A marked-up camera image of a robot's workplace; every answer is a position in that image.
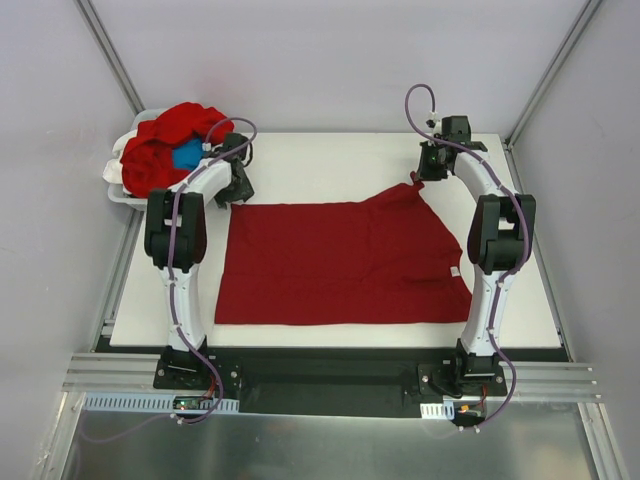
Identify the blue t shirt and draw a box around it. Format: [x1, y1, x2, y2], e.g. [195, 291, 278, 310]
[171, 139, 204, 172]

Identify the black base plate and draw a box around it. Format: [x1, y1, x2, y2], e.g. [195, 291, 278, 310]
[153, 344, 507, 420]

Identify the left grey cable duct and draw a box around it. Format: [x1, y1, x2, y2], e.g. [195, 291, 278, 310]
[84, 393, 240, 415]

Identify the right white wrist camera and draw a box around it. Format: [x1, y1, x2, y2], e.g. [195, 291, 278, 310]
[425, 111, 440, 130]

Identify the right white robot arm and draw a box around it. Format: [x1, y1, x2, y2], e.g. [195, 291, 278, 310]
[417, 116, 536, 395]

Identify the grey cable duct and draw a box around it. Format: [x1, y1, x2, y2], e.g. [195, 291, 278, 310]
[84, 393, 240, 415]
[420, 401, 455, 421]

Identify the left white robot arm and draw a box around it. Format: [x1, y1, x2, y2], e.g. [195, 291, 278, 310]
[144, 132, 254, 389]

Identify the grey laundry basket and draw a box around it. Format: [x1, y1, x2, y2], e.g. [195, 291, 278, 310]
[107, 108, 166, 212]

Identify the dark red t shirt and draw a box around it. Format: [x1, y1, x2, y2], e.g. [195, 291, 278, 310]
[214, 180, 471, 326]

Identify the white t shirt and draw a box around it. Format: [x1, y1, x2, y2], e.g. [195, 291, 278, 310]
[102, 129, 137, 185]

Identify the right grey cable duct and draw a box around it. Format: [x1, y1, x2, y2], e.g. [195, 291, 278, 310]
[420, 401, 455, 421]

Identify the bright red t shirt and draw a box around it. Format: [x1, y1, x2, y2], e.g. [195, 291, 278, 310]
[121, 102, 234, 198]

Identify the aluminium rail frame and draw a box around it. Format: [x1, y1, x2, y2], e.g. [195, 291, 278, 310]
[61, 353, 604, 403]

